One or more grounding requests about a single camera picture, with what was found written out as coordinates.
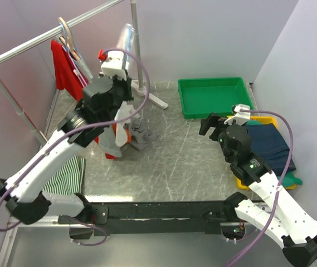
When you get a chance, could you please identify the blue denim jeans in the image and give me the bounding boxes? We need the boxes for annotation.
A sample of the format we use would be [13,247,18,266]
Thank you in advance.
[245,123,290,176]

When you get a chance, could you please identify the orange t shirt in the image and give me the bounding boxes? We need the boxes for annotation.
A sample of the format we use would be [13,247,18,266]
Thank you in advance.
[94,124,131,160]

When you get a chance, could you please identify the green plastic bin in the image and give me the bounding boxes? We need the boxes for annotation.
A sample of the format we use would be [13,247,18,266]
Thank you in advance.
[178,77,253,120]

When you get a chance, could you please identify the white t shirt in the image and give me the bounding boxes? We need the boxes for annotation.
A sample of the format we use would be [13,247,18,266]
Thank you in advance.
[114,101,135,147]

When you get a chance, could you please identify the yellow plastic bin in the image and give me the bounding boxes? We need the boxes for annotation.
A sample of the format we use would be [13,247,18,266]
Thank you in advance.
[235,116,302,190]

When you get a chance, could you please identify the wooden hanger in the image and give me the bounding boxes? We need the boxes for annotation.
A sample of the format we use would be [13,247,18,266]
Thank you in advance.
[58,17,81,61]

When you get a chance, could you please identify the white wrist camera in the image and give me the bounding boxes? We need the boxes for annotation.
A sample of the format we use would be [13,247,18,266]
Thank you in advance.
[98,50,130,80]
[224,104,251,126]

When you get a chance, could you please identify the green white striped cloth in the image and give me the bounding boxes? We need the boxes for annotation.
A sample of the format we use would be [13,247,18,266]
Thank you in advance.
[43,155,86,195]

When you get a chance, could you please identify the light blue wire hanger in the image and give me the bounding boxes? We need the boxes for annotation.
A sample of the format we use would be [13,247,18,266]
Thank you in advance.
[116,23,135,52]

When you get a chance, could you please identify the grey adidas t shirt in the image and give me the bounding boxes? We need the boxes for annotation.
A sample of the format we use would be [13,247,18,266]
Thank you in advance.
[128,117,159,151]

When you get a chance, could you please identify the red t shirt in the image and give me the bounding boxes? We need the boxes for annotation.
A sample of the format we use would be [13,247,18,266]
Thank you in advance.
[51,40,83,102]

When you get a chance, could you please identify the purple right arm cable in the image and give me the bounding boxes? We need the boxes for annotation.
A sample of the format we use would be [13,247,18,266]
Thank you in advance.
[225,109,296,267]

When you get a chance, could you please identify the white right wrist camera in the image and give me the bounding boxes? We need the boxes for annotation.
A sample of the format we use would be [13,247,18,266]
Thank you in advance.
[224,104,251,126]

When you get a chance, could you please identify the silver clothes rack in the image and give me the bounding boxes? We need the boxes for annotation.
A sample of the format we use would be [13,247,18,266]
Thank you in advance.
[0,0,168,145]

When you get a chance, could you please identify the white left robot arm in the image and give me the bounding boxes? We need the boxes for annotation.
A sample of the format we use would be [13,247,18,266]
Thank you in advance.
[0,72,133,225]

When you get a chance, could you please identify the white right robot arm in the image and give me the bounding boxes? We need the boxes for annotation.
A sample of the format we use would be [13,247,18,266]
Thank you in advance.
[199,112,317,266]

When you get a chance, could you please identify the light blue hanger of red shirt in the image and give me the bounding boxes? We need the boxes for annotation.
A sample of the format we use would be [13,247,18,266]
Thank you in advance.
[59,36,87,87]

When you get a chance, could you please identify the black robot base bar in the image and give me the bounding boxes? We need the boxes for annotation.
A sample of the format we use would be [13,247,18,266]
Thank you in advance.
[57,199,259,240]

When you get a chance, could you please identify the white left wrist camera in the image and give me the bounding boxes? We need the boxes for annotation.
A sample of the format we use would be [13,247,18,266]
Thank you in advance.
[98,50,130,80]

